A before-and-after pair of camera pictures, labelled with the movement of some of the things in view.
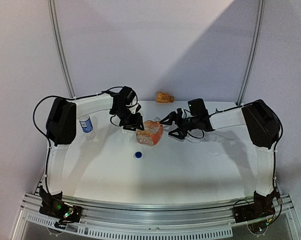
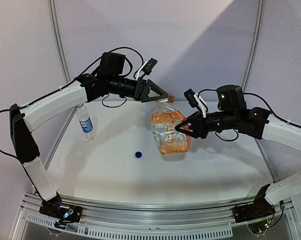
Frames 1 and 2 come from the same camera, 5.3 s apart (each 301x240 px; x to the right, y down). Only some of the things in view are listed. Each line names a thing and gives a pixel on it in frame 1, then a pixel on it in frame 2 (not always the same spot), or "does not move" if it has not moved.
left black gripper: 135,124 to 144,96
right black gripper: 171,116 to 198,130
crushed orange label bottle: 151,134 to 170,140
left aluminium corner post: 52,11 does not move
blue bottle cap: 138,154 does not move
